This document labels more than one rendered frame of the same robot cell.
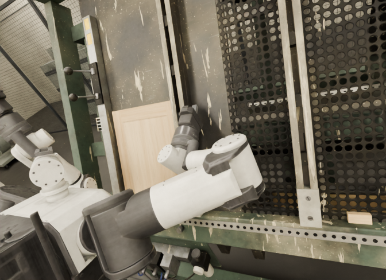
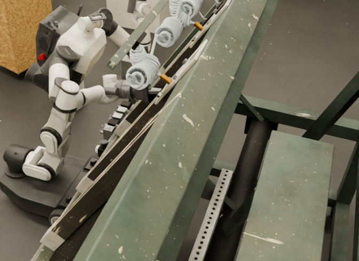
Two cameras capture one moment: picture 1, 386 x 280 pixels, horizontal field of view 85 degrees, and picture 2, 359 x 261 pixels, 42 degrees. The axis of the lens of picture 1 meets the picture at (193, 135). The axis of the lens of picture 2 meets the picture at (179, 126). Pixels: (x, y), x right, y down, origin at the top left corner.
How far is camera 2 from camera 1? 2.00 m
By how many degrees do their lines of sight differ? 59
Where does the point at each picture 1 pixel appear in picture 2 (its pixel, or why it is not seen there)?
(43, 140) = (138, 9)
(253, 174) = (57, 100)
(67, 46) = not seen: outside the picture
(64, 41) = not seen: outside the picture
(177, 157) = (105, 83)
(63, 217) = (64, 40)
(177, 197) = (52, 71)
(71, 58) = not seen: outside the picture
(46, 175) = (80, 24)
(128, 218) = (51, 59)
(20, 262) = (49, 35)
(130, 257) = (44, 67)
